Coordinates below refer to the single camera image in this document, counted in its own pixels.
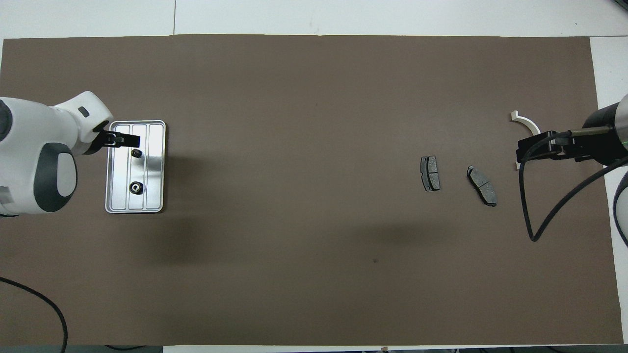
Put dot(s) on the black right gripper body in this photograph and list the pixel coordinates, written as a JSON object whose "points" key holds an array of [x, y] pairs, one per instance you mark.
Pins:
{"points": [[601, 142]]}

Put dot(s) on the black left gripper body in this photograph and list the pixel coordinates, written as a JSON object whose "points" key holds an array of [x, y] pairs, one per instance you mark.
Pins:
{"points": [[100, 139]]}

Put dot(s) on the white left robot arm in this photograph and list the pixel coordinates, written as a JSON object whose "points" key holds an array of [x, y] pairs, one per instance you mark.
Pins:
{"points": [[29, 147]]}

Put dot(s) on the silver metal tray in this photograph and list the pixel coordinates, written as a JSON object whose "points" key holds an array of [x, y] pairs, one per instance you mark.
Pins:
{"points": [[152, 196]]}

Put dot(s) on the long dark brake pad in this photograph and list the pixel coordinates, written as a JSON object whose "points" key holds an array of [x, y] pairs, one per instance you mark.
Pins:
{"points": [[483, 186]]}

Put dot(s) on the short dark brake pad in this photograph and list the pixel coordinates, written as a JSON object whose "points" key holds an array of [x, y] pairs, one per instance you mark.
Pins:
{"points": [[431, 174]]}

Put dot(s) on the brown table mat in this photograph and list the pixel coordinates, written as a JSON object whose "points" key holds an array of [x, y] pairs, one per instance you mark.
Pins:
{"points": [[294, 147]]}

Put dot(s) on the white semicircular bracket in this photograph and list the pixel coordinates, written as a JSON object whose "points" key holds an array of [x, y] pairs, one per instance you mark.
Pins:
{"points": [[527, 121]]}

